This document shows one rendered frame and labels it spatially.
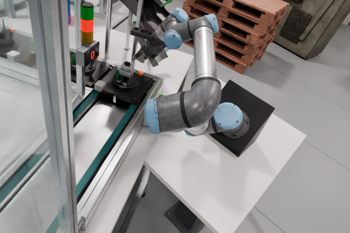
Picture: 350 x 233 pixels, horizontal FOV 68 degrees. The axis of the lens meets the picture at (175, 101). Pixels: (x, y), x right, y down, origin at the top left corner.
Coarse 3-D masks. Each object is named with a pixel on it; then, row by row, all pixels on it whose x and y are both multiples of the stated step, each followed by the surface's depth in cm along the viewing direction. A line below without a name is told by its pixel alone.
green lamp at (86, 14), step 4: (80, 8) 98; (84, 8) 97; (88, 8) 98; (92, 8) 99; (80, 12) 99; (84, 12) 98; (88, 12) 99; (92, 12) 100; (80, 16) 100; (84, 16) 99; (88, 16) 99; (92, 16) 101
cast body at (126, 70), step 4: (124, 64) 132; (128, 64) 132; (120, 68) 135; (124, 68) 132; (128, 68) 131; (120, 72) 134; (124, 72) 134; (128, 72) 133; (132, 72) 135; (128, 76) 134
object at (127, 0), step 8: (120, 0) 140; (128, 0) 138; (136, 0) 136; (144, 0) 148; (152, 0) 146; (128, 8) 140; (136, 8) 138; (144, 8) 149; (152, 8) 149; (144, 16) 139; (152, 16) 150; (144, 24) 141; (152, 24) 145
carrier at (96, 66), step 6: (96, 60) 150; (96, 66) 146; (102, 66) 147; (108, 66) 149; (90, 72) 139; (96, 72) 142; (102, 72) 143; (90, 78) 137; (96, 78) 138; (90, 84) 133
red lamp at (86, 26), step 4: (80, 20) 102; (84, 20) 100; (88, 20) 101; (92, 20) 102; (80, 24) 103; (84, 24) 101; (88, 24) 102; (92, 24) 103; (84, 28) 102; (88, 28) 102; (92, 28) 104
